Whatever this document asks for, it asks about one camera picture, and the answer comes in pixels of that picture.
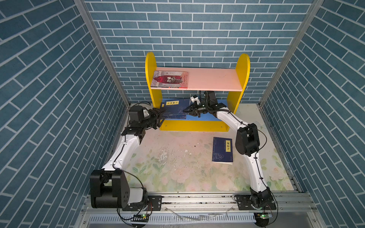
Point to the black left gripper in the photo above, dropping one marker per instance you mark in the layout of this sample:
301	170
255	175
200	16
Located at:
155	115

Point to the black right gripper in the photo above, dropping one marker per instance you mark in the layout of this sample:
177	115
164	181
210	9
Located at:
194	111

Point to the navy book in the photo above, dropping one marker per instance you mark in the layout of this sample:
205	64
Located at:
174	108
222	150

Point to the red illustrated cover book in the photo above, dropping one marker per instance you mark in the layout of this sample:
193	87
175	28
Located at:
170	79

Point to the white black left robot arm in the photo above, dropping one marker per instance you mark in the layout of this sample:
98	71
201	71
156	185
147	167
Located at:
109	187

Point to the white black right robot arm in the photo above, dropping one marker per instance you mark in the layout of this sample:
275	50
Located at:
247	143

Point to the yellow pink blue bookshelf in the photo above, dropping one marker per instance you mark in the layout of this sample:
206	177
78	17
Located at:
202	79

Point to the floral table mat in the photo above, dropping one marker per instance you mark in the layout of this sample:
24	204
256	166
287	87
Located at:
168	161

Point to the left green circuit board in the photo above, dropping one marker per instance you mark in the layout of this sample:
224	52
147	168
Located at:
141	218

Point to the green circuit board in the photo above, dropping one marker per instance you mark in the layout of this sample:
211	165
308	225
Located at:
261	220
141	218

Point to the right green circuit board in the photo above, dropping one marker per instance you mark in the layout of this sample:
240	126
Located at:
261	220

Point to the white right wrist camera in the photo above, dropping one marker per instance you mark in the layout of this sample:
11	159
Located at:
195	99

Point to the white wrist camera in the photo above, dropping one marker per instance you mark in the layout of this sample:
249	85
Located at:
195	99
146	113

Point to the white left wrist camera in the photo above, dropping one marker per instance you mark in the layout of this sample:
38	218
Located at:
146	113

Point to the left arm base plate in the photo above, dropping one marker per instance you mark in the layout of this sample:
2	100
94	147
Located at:
154	202

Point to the aluminium front rail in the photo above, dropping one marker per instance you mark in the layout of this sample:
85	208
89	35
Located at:
230	202

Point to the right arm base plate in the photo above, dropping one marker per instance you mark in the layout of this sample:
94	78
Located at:
254	202

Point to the white slotted cable duct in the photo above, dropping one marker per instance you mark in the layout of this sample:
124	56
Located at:
172	219

